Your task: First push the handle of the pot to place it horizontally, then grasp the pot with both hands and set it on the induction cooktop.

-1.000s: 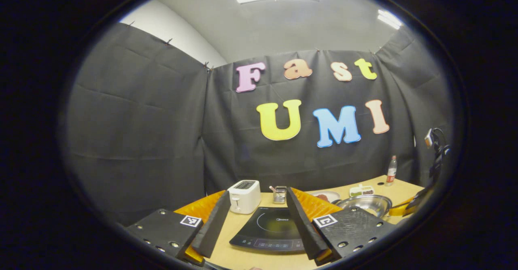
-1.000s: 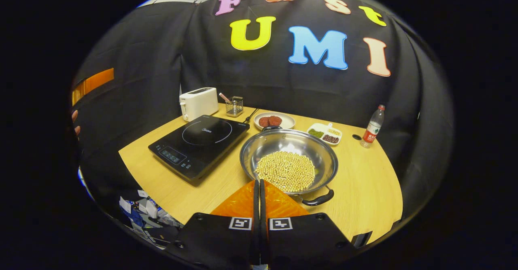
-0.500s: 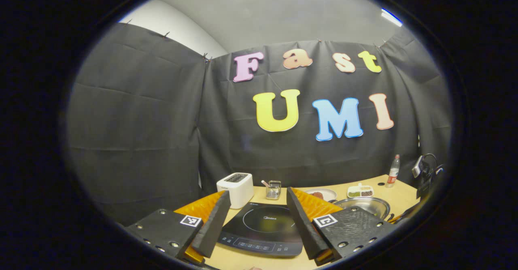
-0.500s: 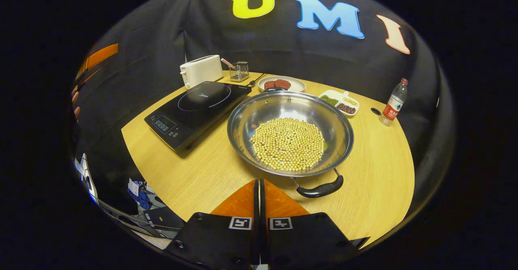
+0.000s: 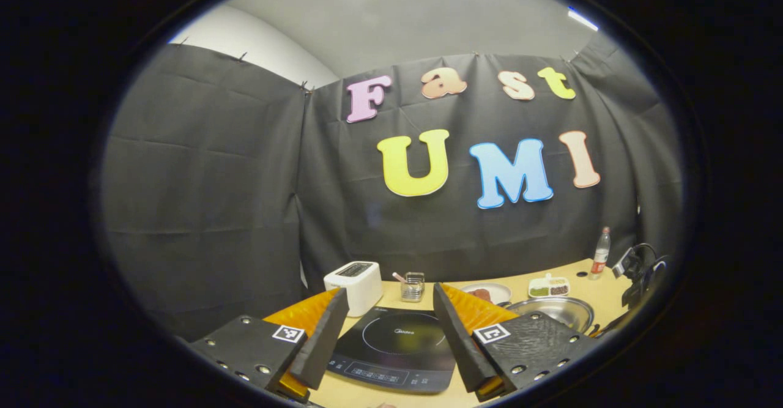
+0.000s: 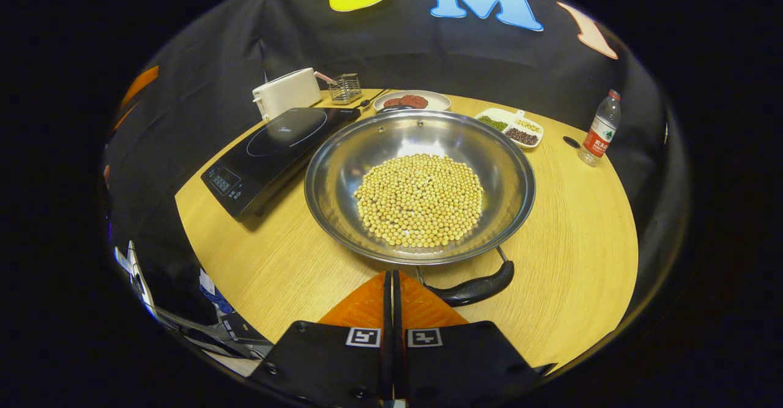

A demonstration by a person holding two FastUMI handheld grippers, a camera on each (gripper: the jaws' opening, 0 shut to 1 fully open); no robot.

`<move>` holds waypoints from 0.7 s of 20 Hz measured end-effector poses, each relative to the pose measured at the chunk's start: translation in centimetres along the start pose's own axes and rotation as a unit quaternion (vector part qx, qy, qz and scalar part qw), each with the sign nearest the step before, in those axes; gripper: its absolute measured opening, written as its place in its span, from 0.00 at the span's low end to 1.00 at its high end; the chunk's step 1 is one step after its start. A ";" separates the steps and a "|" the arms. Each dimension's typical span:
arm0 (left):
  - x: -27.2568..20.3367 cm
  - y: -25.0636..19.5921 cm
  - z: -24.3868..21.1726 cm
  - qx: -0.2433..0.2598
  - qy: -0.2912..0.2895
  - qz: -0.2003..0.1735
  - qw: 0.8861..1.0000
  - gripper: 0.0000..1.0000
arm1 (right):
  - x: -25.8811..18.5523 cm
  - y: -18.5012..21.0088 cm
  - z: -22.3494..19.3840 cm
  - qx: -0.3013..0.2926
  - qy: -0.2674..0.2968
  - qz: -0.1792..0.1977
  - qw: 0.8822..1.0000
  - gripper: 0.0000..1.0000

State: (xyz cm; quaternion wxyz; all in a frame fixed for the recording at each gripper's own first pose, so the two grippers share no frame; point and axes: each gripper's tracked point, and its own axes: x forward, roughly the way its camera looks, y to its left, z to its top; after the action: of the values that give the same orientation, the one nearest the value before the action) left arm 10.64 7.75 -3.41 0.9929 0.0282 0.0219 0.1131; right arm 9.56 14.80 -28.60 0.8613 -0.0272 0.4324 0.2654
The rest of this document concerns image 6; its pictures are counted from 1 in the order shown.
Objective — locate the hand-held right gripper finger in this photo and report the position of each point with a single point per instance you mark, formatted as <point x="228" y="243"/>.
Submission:
<point x="397" y="304"/>
<point x="388" y="304"/>

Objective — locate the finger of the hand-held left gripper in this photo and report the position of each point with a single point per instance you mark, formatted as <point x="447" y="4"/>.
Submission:
<point x="125" y="117"/>
<point x="139" y="85"/>

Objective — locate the stainless steel pot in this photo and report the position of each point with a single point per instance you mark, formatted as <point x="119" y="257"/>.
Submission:
<point x="342" y="169"/>

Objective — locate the black induction cooktop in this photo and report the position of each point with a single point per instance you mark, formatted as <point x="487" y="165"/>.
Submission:
<point x="275" y="145"/>

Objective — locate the pile of soybeans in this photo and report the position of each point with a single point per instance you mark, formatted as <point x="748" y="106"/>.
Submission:
<point x="419" y="200"/>

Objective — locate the white toaster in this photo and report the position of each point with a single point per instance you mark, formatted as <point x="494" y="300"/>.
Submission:
<point x="287" y="93"/>

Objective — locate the dark box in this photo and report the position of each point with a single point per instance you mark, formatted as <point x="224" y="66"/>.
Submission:
<point x="241" y="330"/>

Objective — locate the blue bag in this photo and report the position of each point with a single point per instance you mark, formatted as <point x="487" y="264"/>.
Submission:
<point x="217" y="295"/>

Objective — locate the pink striped stick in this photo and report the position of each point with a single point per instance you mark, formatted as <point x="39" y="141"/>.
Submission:
<point x="324" y="77"/>

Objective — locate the brown meat patty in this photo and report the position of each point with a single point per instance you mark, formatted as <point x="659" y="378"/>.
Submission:
<point x="391" y="102"/>
<point x="415" y="101"/>

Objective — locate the pile of green beans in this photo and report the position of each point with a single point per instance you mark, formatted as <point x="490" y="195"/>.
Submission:
<point x="492" y="123"/>

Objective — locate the white round plate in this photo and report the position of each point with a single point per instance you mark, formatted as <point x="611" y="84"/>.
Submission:
<point x="437" y="101"/>

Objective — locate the pile of dark red beans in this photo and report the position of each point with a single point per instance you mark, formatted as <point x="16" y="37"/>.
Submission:
<point x="522" y="136"/>

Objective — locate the pile of pale yellow beans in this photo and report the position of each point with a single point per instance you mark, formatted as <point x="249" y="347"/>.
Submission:
<point x="530" y="126"/>

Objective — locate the white divided dish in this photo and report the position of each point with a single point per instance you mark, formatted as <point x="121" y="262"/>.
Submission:
<point x="512" y="114"/>

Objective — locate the clear plastic water bottle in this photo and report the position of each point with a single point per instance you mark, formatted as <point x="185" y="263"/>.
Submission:
<point x="599" y="133"/>

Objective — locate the white metal frame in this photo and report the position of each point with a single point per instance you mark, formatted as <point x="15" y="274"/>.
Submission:
<point x="133" y="267"/>

